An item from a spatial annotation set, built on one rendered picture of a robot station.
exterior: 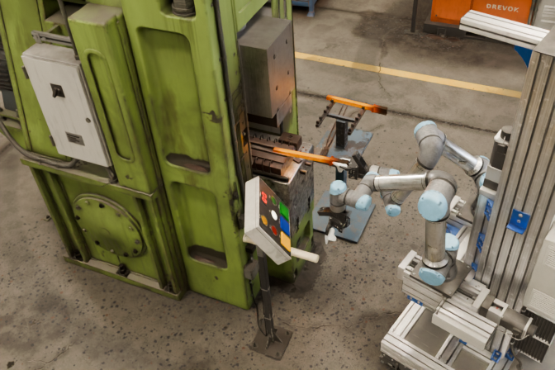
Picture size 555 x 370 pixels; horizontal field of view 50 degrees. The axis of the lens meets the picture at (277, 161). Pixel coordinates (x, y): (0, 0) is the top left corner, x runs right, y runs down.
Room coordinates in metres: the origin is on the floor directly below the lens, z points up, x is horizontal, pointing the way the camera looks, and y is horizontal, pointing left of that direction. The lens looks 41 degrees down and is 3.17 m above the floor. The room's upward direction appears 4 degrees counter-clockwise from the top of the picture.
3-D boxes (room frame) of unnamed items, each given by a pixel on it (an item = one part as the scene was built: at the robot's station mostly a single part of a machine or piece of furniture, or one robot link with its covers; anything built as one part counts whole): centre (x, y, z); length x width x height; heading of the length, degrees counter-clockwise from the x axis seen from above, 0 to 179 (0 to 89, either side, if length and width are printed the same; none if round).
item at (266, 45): (2.68, 0.11, 1.56); 0.42 x 0.39 x 0.40; 63
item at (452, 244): (1.80, -0.75, 0.98); 0.13 x 0.12 x 0.14; 146
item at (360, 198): (1.93, -0.36, 1.23); 0.11 x 0.11 x 0.08; 56
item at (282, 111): (2.64, 0.13, 1.32); 0.42 x 0.20 x 0.10; 63
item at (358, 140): (2.99, -0.43, 0.67); 0.40 x 0.30 x 0.02; 151
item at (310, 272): (2.52, -0.10, 0.01); 0.58 x 0.39 x 0.01; 153
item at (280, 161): (2.64, 0.13, 0.96); 0.42 x 0.20 x 0.09; 63
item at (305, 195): (2.69, 0.11, 0.69); 0.56 x 0.38 x 0.45; 63
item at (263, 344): (2.01, 0.12, 0.05); 0.22 x 0.22 x 0.09; 63
